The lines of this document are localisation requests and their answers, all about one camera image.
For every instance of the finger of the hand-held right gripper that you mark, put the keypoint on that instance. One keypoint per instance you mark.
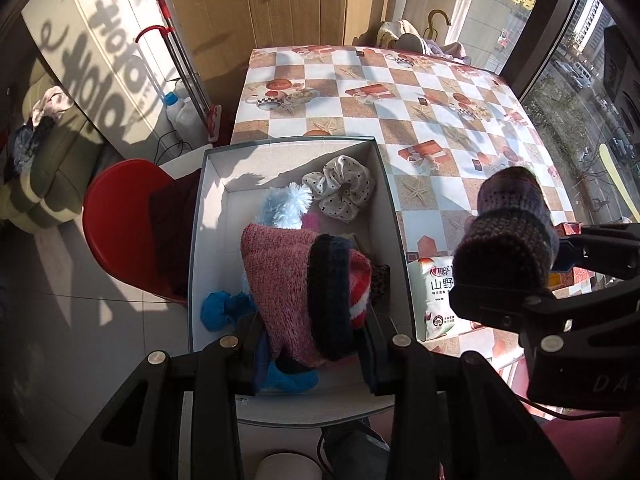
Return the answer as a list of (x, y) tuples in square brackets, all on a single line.
[(567, 256), (500, 307)]

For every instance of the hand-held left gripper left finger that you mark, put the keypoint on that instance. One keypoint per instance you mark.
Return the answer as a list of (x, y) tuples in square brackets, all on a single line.
[(259, 362)]

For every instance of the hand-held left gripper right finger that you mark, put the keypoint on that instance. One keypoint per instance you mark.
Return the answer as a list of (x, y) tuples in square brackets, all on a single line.
[(367, 366)]

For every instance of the blue fluffy sock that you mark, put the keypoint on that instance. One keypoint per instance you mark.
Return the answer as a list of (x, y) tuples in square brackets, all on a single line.
[(292, 379), (225, 310)]

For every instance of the purple brown knit sock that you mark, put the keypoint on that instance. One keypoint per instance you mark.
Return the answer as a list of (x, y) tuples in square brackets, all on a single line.
[(505, 230)]

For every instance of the navy red striped sock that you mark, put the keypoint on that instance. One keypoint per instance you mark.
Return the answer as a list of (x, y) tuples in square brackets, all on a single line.
[(335, 300)]

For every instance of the leopard print scrunchie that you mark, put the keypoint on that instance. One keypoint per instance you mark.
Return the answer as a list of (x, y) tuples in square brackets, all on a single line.
[(380, 282)]

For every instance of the pink knit hat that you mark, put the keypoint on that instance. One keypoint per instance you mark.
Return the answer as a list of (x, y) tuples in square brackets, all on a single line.
[(280, 280)]

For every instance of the white cardboard box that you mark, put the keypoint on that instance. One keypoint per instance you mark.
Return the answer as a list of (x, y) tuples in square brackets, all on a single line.
[(225, 240)]

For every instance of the light blue fluffy pompom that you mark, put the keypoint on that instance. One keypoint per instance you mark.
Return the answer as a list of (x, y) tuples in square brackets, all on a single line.
[(282, 205)]

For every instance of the white polka dot scrunchie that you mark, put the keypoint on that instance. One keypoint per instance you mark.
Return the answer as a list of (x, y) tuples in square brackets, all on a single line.
[(345, 180)]

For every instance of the white snack bag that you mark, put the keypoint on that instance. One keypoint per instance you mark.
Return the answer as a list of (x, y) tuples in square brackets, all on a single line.
[(435, 300)]

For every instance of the maroon cloth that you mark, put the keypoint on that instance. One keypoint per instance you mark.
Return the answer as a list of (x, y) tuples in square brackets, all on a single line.
[(590, 450)]

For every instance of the dark grey cloth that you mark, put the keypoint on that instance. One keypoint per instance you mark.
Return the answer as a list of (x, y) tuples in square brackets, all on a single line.
[(360, 455)]

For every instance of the white round object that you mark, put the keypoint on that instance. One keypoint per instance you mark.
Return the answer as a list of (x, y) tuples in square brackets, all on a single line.
[(287, 467)]

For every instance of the magenta cloth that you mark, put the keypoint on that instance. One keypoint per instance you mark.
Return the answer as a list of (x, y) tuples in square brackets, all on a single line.
[(311, 222)]

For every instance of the checkered printed tablecloth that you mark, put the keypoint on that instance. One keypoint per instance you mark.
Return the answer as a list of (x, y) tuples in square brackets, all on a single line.
[(450, 125)]

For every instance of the white van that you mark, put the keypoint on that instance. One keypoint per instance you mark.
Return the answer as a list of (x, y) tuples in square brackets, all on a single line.
[(582, 74)]

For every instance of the red plastic chair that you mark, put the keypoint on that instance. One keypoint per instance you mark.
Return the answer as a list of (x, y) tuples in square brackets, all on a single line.
[(120, 220)]

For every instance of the translucent white jug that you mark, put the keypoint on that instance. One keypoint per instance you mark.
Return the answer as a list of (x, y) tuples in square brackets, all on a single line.
[(190, 120)]

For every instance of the white jug with blue cap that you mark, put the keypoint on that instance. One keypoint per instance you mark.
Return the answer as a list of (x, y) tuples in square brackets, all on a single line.
[(172, 107)]

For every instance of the pile of pale clothes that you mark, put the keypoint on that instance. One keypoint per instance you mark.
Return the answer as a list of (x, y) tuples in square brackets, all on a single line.
[(395, 35)]

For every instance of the pale green sofa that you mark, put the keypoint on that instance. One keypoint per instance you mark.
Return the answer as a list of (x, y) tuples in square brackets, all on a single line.
[(45, 175)]

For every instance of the clothes heap on sofa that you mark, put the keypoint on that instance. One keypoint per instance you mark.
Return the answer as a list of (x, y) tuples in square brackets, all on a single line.
[(42, 110)]

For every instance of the dark window frame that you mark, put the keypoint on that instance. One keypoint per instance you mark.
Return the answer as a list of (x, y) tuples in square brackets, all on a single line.
[(545, 35)]

